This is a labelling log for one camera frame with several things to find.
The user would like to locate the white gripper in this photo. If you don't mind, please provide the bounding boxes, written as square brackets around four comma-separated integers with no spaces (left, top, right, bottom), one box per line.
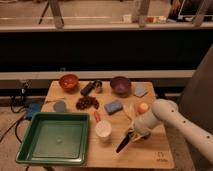
[116,111,159,153]

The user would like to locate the white cup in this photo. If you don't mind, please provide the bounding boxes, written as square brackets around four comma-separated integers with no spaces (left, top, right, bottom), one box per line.
[95,120,112,141]

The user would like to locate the yellow banana toy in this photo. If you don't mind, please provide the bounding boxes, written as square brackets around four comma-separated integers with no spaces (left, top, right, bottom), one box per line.
[123,104,137,121]

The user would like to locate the blue sponge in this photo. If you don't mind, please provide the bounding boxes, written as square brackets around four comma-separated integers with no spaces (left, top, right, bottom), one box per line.
[104,100,123,115]

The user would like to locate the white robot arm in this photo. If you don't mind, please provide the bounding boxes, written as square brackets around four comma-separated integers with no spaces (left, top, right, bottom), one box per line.
[116,99,213,164]

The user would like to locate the black rectangular brush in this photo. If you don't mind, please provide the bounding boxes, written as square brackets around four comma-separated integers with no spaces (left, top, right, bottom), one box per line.
[80,82,94,96]

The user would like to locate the wooden table board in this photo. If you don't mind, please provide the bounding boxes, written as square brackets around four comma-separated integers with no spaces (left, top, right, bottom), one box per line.
[40,80,175,170]

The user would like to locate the orange ball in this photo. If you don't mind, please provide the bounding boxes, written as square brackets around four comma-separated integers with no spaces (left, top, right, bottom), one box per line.
[138,103,149,114]

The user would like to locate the orange carrot toy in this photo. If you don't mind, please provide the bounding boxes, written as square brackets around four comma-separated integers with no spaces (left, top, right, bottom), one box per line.
[93,111,101,122]

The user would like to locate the light blue cloth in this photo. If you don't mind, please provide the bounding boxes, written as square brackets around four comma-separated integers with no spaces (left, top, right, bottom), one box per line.
[134,85,147,97]

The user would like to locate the purple bowl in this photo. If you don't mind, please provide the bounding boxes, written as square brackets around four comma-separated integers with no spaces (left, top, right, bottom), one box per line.
[110,76,131,94]

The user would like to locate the dark red grapes bunch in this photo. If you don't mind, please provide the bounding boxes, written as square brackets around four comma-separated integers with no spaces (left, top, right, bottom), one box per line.
[76,96,99,110]

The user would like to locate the small metal cup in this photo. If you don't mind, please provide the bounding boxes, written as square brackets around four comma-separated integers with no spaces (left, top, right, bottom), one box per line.
[94,80,102,93]

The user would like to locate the green plastic tray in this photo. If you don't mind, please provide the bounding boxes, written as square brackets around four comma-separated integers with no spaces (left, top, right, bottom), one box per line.
[16,112,90,166]

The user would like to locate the grey round lid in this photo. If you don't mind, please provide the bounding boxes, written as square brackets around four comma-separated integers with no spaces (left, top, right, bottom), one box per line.
[53,101,68,113]

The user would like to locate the orange bowl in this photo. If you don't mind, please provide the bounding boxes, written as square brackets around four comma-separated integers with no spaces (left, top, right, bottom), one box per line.
[59,74,79,91]

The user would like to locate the blue box on floor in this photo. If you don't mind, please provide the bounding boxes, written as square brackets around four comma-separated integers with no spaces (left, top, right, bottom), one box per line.
[26,102,42,120]

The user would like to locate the black cables on floor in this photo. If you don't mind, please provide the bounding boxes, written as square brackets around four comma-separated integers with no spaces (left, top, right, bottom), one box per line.
[0,83,32,144]

